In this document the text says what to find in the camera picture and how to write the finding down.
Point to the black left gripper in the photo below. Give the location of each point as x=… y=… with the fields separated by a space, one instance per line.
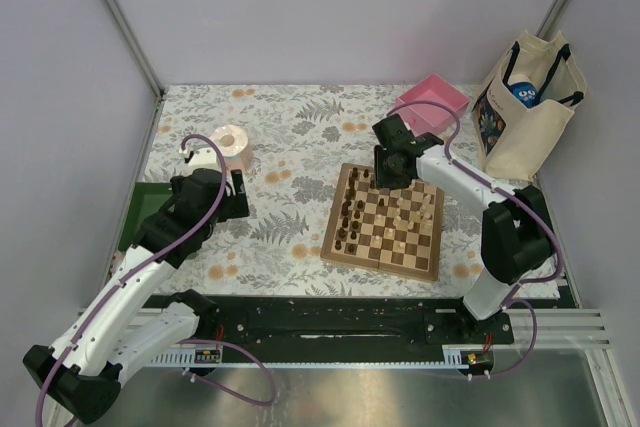
x=235 y=205

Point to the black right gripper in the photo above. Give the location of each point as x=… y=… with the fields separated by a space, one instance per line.
x=381 y=179

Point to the wooden chess board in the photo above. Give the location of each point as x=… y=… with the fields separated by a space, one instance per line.
x=396 y=232

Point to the peach toilet paper roll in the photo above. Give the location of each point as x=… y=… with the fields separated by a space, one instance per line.
x=234 y=144

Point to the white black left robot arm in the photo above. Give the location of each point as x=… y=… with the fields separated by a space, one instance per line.
x=85 y=369

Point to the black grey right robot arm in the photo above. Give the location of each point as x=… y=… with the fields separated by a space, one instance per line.
x=516 y=233

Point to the green open box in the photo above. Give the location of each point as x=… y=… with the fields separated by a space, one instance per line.
x=146 y=199

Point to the pink open box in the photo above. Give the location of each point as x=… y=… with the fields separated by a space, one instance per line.
x=422 y=117

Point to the floral table mat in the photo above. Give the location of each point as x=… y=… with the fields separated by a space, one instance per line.
x=300 y=137

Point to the cream canvas tote bag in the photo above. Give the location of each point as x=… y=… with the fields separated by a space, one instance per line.
x=514 y=141

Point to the blue white bottle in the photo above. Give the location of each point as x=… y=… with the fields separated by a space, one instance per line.
x=524 y=90

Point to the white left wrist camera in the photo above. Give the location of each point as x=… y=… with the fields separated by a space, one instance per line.
x=199 y=158

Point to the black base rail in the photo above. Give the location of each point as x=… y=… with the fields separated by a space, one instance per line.
x=429 y=321

